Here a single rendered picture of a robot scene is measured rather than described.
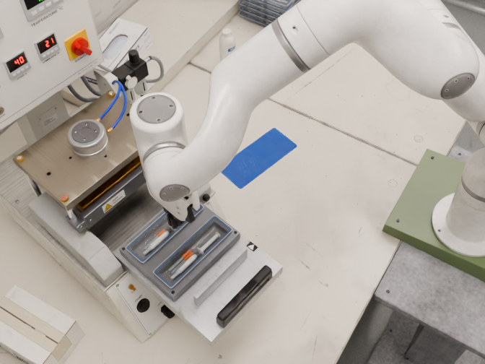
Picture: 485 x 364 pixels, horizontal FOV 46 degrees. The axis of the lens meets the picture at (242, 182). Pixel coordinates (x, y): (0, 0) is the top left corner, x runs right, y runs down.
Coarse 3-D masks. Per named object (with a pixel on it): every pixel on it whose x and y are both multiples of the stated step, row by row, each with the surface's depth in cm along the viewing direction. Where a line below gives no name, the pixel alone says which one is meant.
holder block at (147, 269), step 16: (208, 208) 127; (192, 224) 125; (128, 240) 122; (176, 240) 122; (224, 240) 122; (128, 256) 120; (160, 256) 120; (208, 256) 120; (144, 272) 118; (192, 272) 118; (160, 288) 118; (176, 288) 116
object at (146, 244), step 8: (192, 208) 126; (200, 208) 126; (152, 224) 124; (160, 224) 124; (168, 224) 124; (184, 224) 124; (144, 232) 123; (152, 232) 123; (160, 232) 123; (168, 232) 123; (176, 232) 123; (136, 240) 121; (144, 240) 121; (152, 240) 121; (160, 240) 121; (128, 248) 120; (136, 248) 120; (144, 248) 120; (152, 248) 120; (136, 256) 119; (144, 256) 119
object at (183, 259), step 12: (204, 228) 123; (216, 228) 123; (228, 228) 123; (192, 240) 121; (204, 240) 121; (216, 240) 121; (180, 252) 120; (192, 252) 120; (204, 252) 120; (168, 264) 118; (180, 264) 118; (192, 264) 118; (168, 276) 117; (180, 276) 117
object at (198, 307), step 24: (240, 240) 125; (216, 264) 122; (240, 264) 122; (264, 264) 122; (192, 288) 119; (216, 288) 118; (240, 288) 119; (264, 288) 120; (192, 312) 116; (216, 312) 116; (240, 312) 116; (216, 336) 113
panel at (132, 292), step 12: (204, 204) 136; (132, 276) 127; (120, 288) 125; (132, 288) 126; (144, 288) 130; (132, 300) 129; (156, 300) 133; (132, 312) 129; (144, 312) 132; (156, 312) 134; (144, 324) 133; (156, 324) 135
